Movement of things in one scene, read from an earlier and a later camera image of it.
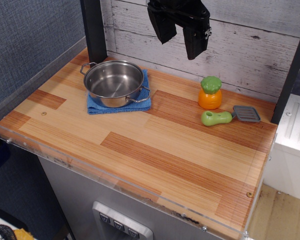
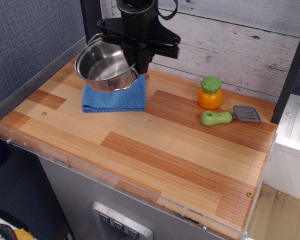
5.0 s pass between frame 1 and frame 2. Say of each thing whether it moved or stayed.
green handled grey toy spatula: stayed
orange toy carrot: stayed
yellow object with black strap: stayed
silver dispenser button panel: stayed
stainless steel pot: moved
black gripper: moved
